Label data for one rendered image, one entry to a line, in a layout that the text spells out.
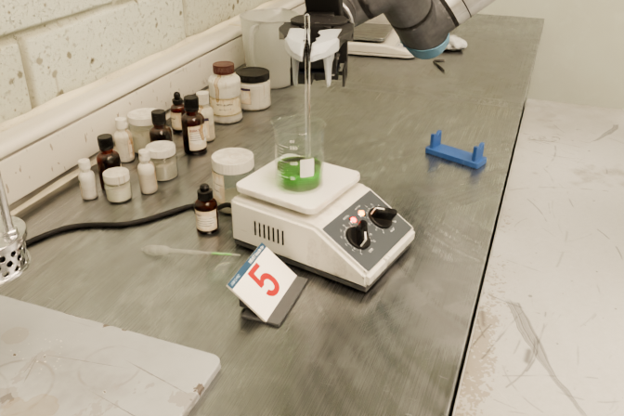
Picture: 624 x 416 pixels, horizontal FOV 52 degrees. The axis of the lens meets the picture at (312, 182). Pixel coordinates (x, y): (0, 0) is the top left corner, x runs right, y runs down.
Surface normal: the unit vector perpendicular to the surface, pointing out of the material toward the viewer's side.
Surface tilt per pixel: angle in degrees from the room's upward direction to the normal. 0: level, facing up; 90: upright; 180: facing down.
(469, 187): 0
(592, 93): 90
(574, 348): 0
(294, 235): 90
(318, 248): 90
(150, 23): 90
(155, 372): 0
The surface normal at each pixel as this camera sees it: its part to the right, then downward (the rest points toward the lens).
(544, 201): 0.00, -0.89
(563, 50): -0.36, 0.42
